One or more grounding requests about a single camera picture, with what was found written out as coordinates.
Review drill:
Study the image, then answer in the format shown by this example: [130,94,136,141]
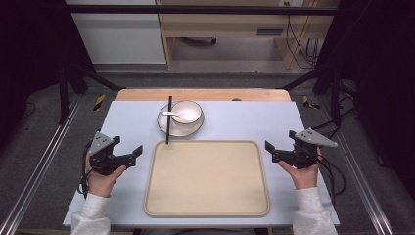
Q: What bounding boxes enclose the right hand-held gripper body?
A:
[271,127,339,170]

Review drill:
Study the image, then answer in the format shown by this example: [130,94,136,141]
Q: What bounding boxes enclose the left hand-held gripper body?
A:
[87,131,137,176]

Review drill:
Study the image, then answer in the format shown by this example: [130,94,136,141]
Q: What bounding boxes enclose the person's left hand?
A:
[84,153,127,199]

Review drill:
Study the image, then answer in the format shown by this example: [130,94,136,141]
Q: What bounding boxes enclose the person's right hand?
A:
[277,147,323,191]

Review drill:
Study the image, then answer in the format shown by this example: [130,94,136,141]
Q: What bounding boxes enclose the yellow black tape marker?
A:
[93,93,107,112]
[301,95,321,111]

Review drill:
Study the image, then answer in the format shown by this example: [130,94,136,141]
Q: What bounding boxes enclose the black chopstick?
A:
[164,95,173,146]

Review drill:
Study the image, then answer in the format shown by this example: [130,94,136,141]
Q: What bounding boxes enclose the white round plate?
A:
[156,100,206,138]

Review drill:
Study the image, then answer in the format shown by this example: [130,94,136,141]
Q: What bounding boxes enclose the white ceramic spoon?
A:
[161,111,194,124]

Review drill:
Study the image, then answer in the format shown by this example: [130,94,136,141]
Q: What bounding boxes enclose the black metal stand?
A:
[276,64,345,129]
[58,62,126,125]

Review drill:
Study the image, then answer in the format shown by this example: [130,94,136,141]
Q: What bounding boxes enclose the white bowl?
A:
[170,99,204,125]

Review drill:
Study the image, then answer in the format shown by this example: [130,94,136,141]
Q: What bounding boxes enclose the beige rectangular tray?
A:
[143,139,271,218]

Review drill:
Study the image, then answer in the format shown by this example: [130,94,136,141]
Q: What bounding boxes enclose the wooden table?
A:
[115,87,293,103]

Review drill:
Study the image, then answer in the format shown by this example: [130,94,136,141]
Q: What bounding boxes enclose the black curtain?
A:
[314,0,415,190]
[0,0,97,145]

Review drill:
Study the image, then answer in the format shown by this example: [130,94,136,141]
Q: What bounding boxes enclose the white cabinet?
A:
[64,0,167,66]

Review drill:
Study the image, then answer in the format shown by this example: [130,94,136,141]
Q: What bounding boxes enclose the black chair base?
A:
[180,36,218,46]

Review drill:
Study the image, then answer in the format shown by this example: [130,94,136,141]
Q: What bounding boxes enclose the light wooden desk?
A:
[156,0,341,71]

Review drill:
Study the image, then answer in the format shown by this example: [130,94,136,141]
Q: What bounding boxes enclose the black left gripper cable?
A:
[77,140,96,201]

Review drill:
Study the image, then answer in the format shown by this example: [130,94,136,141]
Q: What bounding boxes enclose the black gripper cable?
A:
[77,140,96,201]
[311,150,347,208]

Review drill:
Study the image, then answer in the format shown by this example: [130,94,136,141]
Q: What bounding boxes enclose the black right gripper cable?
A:
[311,150,347,208]

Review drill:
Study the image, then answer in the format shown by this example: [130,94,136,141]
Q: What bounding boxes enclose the black floor cables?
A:
[309,79,386,167]

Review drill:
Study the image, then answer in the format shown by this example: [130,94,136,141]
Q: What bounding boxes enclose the aluminium floor rail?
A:
[0,93,84,235]
[316,96,396,235]

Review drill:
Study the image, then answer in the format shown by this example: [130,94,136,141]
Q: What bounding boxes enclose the black hanging cables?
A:
[284,1,321,71]

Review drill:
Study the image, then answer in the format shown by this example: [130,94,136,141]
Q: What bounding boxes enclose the black horizontal frame bar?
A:
[64,4,339,17]

